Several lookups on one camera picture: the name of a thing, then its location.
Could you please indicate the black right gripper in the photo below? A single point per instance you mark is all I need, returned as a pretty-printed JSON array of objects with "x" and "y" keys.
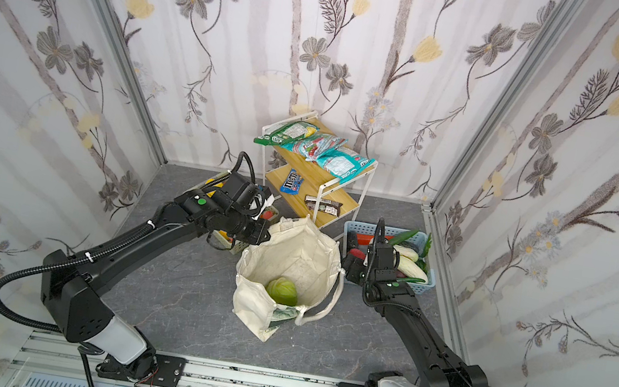
[{"x": 362, "y": 266}]

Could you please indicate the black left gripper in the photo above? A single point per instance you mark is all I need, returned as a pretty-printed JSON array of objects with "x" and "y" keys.
[{"x": 254, "y": 230}]

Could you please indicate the red bell pepper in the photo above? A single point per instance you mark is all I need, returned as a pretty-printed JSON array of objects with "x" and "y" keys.
[{"x": 357, "y": 253}]

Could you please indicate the cream canvas grocery bag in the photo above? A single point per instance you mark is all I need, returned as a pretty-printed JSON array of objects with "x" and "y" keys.
[{"x": 299, "y": 251}]

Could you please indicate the green cabbage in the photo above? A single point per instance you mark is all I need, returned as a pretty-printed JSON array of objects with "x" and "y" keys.
[{"x": 283, "y": 291}]

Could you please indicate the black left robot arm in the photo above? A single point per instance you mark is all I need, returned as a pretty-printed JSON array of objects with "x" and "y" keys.
[{"x": 73, "y": 285}]

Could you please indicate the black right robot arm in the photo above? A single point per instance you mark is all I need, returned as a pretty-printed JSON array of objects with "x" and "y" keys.
[{"x": 375, "y": 259}]

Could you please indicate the teal red snack bag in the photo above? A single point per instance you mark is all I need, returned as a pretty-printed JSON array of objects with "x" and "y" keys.
[{"x": 316, "y": 145}]

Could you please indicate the teal white snack bag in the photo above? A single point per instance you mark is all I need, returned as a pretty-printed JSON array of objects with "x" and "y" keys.
[{"x": 343, "y": 163}]

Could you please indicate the green snack bag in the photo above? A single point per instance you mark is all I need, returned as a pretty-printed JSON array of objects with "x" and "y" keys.
[{"x": 287, "y": 134}]

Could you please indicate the pale green perforated fruit basket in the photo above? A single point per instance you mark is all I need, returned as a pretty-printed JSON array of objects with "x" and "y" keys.
[{"x": 220, "y": 220}]

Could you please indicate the red chili pepper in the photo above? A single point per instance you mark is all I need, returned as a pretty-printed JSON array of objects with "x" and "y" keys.
[{"x": 363, "y": 239}]

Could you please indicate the white radish vegetable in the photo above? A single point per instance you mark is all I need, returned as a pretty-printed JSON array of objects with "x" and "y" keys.
[{"x": 410, "y": 264}]

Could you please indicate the green leafy vegetable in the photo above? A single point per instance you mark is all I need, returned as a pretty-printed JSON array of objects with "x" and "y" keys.
[{"x": 416, "y": 240}]

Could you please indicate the blue candy packet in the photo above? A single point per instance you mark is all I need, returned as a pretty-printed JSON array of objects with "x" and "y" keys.
[{"x": 292, "y": 183}]

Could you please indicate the brown chocolate bar wrapper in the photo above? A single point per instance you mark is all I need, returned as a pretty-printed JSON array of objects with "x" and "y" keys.
[{"x": 323, "y": 205}]

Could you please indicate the light blue vegetable basket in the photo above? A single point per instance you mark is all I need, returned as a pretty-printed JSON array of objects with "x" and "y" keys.
[{"x": 352, "y": 227}]

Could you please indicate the white shelf rack with wood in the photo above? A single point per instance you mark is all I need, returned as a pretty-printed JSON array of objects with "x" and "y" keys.
[{"x": 319, "y": 183}]

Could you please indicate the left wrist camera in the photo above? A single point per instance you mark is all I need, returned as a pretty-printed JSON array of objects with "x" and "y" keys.
[{"x": 240, "y": 194}]

